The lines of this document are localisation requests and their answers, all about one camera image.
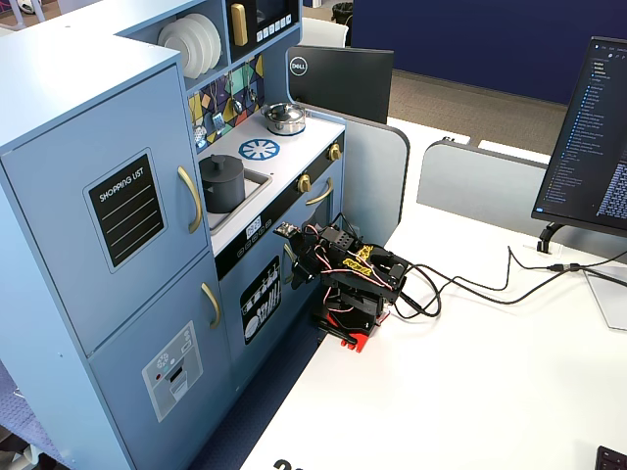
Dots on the gray plastic pot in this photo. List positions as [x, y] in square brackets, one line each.
[223, 193]

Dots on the steel ladle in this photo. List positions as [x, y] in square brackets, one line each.
[237, 105]

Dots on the steel slotted spatula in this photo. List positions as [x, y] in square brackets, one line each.
[217, 121]

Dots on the black and red robot base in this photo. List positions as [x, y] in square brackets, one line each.
[357, 328]

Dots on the black Dell monitor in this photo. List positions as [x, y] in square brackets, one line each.
[343, 83]

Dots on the gray toy sink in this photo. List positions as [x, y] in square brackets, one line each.
[257, 183]

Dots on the blue dishwasher door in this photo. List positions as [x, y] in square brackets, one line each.
[232, 333]

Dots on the blue freezer door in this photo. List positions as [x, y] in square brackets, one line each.
[132, 431]

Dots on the steel slotted skimmer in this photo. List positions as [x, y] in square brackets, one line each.
[200, 134]

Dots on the black trash bin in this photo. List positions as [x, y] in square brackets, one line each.
[343, 12]

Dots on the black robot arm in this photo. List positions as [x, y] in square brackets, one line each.
[362, 274]

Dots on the blue fridge door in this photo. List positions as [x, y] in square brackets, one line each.
[59, 303]

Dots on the gray round lid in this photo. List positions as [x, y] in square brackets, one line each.
[220, 165]

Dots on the black microwave door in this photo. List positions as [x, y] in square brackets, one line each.
[252, 49]

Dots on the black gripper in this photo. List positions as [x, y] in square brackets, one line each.
[300, 266]

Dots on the blue oven door with window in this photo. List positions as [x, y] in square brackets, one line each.
[313, 215]

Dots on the black keyboard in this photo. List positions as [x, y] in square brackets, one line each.
[612, 460]

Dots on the blue toy kitchen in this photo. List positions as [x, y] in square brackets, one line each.
[59, 88]

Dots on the gold stove knob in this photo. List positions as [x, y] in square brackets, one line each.
[304, 183]
[335, 153]

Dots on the white chair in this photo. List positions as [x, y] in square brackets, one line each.
[325, 32]

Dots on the shiny steel pot with lid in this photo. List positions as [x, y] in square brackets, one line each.
[284, 120]

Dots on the white toy plate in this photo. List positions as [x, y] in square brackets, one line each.
[217, 36]
[207, 41]
[183, 49]

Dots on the black shopping list board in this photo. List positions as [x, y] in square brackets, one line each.
[126, 210]

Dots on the small steel spoon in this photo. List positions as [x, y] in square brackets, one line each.
[252, 93]

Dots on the monitor showing code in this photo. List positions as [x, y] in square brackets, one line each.
[588, 137]

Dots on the gray monitor stand plate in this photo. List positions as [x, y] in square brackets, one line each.
[610, 303]

